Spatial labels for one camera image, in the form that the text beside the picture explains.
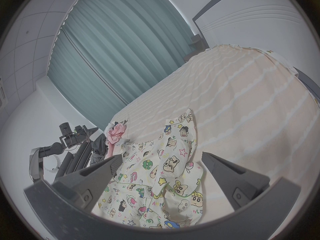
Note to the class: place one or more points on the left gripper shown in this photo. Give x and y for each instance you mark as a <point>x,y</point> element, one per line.
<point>77,139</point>

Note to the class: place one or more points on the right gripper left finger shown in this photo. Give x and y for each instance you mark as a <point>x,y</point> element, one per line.
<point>82,186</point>

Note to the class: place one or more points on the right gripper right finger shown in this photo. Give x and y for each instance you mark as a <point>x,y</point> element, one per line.
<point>237,186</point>

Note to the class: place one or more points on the white printed pyjama top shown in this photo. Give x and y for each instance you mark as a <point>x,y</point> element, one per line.
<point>155,164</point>

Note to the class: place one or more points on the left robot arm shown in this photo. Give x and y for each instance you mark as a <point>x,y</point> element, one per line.
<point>36,164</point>

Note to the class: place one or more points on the bed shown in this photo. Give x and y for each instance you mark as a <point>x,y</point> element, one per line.
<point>250,96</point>

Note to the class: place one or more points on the black low cabinet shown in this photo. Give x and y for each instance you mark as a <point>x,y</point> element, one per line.
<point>75,159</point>

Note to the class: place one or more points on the black garment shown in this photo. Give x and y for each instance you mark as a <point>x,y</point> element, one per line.
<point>100,144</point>

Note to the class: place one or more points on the pink garment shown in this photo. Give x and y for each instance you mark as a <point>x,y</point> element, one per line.
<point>115,134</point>

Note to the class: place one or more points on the blue-green curtain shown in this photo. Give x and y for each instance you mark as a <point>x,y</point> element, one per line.
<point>125,34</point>
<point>75,76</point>

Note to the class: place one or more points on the grey bedside table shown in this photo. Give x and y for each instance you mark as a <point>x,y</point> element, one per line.
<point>196,46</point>

